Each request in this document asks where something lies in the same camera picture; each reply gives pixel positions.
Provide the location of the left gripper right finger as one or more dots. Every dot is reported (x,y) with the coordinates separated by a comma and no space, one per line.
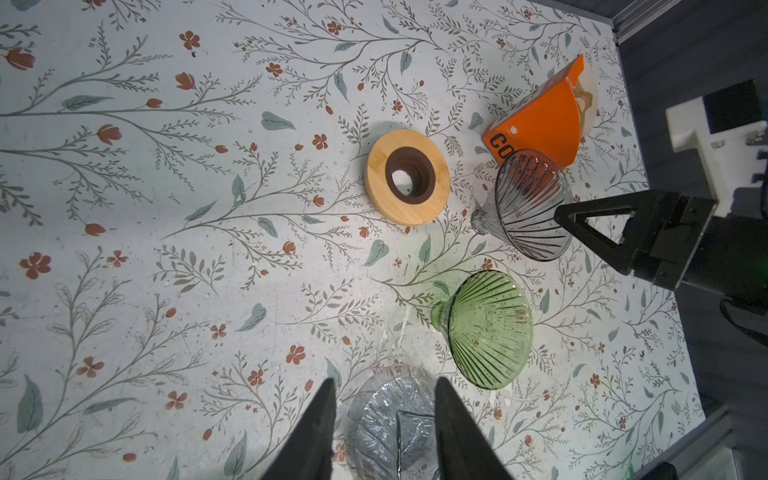
(462,449)

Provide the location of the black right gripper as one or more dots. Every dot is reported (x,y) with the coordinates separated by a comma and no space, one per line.
(670,239)

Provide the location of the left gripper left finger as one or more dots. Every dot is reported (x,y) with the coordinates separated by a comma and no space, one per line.
(307,453)

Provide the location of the grey glass dripper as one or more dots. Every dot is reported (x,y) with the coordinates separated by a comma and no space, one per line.
(520,208)

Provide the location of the orange coffee filter holder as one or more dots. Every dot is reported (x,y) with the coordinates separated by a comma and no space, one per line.
(553,119)

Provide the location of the green glass dripper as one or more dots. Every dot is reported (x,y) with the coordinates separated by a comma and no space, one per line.
(488,326)

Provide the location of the grey glass carafe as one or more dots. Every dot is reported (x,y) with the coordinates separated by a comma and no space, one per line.
(390,432)

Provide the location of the floral table mat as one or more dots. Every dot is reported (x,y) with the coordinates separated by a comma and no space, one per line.
(188,249)

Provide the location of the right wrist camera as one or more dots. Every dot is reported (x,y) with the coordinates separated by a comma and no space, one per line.
(727,129)

